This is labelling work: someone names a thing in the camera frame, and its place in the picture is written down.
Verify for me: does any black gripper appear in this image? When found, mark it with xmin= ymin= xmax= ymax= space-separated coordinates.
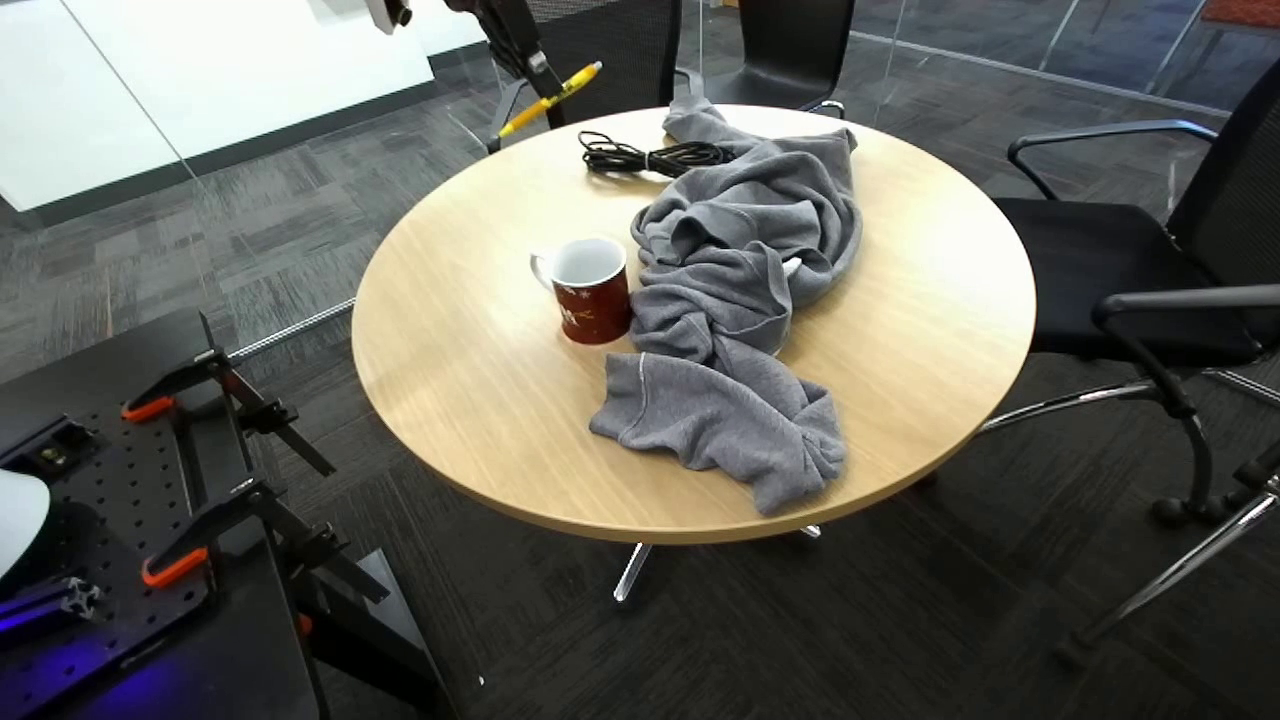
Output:
xmin=443 ymin=0 xmax=565 ymax=100

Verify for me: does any yellow orange pen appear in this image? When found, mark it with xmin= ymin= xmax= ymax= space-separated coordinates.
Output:
xmin=493 ymin=59 xmax=603 ymax=145

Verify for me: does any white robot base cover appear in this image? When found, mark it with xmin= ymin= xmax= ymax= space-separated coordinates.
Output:
xmin=0 ymin=466 xmax=53 ymax=576

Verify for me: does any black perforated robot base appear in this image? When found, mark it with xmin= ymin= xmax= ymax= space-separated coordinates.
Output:
xmin=0 ymin=309 xmax=456 ymax=720

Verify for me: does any dark red mug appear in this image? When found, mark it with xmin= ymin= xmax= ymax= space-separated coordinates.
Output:
xmin=527 ymin=240 xmax=633 ymax=342

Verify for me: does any black chair back middle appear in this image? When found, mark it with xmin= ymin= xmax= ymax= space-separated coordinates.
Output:
xmin=709 ymin=0 xmax=855 ymax=116

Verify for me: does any grey fleece cloth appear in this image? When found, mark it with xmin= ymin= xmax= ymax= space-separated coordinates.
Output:
xmin=591 ymin=70 xmax=859 ymax=515

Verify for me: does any round wooden table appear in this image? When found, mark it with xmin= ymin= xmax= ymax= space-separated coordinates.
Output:
xmin=352 ymin=100 xmax=1036 ymax=552

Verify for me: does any upper black orange clamp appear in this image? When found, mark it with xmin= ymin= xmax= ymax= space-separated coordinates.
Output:
xmin=120 ymin=341 xmax=337 ymax=475

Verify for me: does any black orange clamp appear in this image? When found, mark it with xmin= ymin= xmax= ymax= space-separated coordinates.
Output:
xmin=120 ymin=341 xmax=337 ymax=475
xmin=141 ymin=481 xmax=390 ymax=599

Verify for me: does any lower black orange clamp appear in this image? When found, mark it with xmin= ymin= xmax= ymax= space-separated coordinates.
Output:
xmin=141 ymin=481 xmax=390 ymax=599

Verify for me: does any black office chair right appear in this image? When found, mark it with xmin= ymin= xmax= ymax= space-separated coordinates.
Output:
xmin=992 ymin=59 xmax=1280 ymax=651

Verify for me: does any black coiled cable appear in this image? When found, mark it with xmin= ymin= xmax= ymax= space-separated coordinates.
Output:
xmin=571 ymin=123 xmax=735 ymax=180

